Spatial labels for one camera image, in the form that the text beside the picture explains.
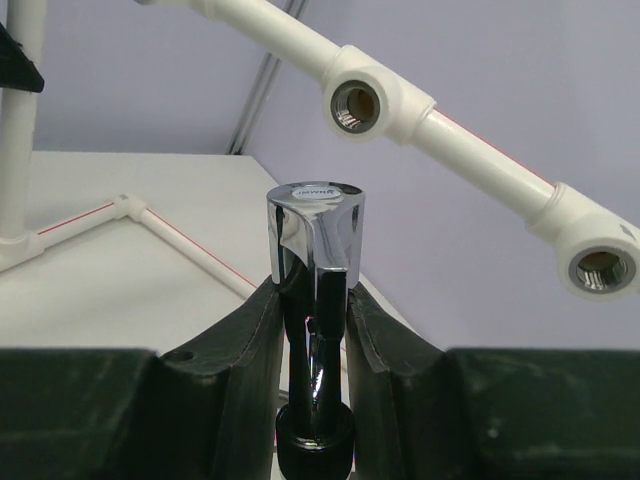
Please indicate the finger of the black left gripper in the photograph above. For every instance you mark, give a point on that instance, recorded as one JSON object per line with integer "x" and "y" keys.
{"x": 17, "y": 72}

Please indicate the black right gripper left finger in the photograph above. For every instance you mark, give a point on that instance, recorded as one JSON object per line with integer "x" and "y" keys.
{"x": 204, "y": 410}

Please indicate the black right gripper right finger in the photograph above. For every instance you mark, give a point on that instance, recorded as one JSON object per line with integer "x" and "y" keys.
{"x": 486, "y": 413}

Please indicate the chrome water faucet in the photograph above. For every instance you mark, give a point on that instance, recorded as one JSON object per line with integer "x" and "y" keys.
{"x": 315, "y": 235}

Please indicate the aluminium frame post left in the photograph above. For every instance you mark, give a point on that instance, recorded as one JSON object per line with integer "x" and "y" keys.
{"x": 250, "y": 114}

